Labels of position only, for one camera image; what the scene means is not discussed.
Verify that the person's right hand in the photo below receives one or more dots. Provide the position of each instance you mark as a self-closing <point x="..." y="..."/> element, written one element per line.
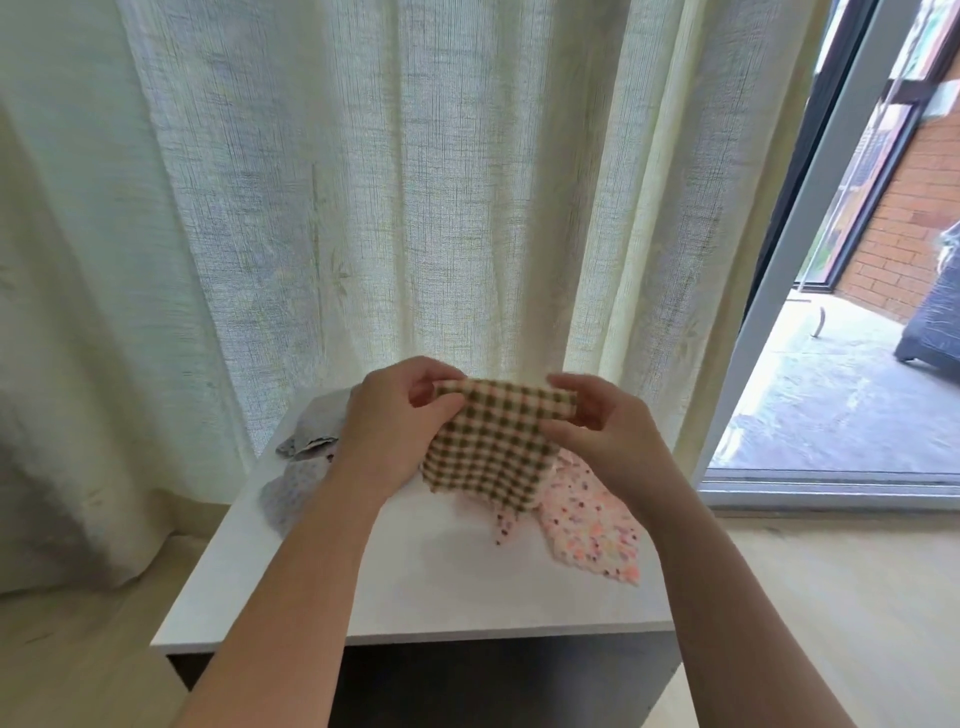
<point x="623" y="443"/>

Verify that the person's left hand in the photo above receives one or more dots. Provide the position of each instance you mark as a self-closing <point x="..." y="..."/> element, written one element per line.
<point x="390" y="428"/>

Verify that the pink floral cloths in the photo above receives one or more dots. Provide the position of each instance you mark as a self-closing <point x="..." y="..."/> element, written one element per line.
<point x="593" y="533"/>

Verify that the brown checked cloth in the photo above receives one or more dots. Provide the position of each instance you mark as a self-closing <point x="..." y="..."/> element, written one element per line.
<point x="488" y="443"/>

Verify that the person's right forearm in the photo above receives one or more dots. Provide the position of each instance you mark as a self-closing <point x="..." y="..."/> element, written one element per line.
<point x="743" y="623"/>

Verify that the person's left forearm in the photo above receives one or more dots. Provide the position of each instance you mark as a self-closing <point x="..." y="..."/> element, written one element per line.
<point x="293" y="623"/>

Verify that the white table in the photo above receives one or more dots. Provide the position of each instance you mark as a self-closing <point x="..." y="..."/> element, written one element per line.
<point x="450" y="585"/>

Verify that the white linen curtain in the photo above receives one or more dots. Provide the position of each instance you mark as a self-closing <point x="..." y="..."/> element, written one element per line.
<point x="375" y="165"/>

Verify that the dark blue tarpaulin cover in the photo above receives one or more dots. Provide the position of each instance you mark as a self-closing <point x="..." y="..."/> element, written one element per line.
<point x="933" y="315"/>

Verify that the white sliding door frame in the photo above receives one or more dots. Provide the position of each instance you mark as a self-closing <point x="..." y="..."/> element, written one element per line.
<point x="780" y="240"/>

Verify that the dark balcony window frame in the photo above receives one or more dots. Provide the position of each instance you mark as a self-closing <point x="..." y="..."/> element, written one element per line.
<point x="870" y="165"/>

